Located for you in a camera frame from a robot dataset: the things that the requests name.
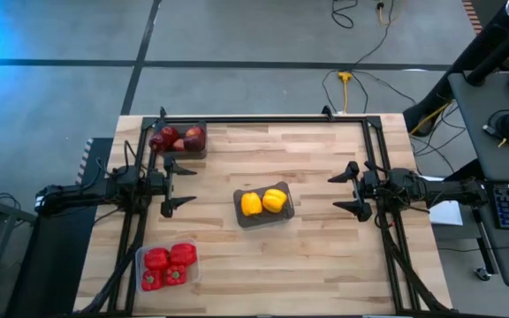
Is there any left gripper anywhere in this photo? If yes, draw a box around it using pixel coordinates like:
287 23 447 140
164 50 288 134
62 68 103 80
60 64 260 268
146 155 199 219

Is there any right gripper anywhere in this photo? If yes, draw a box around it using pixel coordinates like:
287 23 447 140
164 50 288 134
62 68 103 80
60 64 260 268
327 161 391 223

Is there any dark grey plastic bin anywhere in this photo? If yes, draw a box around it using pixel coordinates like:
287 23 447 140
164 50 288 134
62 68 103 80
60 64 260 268
150 121 209 160
232 181 296 229

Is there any yellow bell pepper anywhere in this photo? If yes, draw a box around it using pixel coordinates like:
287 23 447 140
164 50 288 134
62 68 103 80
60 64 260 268
262 188 289 214
240 192 264 217

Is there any clear plastic bin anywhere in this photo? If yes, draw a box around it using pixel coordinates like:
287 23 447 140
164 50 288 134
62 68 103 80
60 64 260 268
134 238 201 294

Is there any white paper sheet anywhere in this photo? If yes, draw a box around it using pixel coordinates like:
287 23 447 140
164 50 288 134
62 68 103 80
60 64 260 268
418 175 464 227

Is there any striped warning tape strip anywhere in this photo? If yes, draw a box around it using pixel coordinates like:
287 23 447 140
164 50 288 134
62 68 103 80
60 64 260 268
460 0 484 34
75 138 95 185

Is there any grey desk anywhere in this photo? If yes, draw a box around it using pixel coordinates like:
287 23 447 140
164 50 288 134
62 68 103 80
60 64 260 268
447 70 509 288

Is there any black cabinet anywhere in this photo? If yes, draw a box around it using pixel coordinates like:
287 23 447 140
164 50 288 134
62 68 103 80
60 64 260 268
5 201 97 318

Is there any black tower fan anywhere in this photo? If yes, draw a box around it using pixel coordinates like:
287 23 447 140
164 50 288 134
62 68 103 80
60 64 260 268
402 0 509 133

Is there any dark metal side table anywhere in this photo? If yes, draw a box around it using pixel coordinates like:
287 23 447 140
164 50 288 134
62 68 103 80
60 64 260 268
0 176 38 318

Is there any black aluminium table frame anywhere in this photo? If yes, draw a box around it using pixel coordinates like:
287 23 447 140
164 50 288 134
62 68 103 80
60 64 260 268
80 105 452 317

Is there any yellow power cord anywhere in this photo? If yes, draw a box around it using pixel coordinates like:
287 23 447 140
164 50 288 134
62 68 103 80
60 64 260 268
337 70 353 114

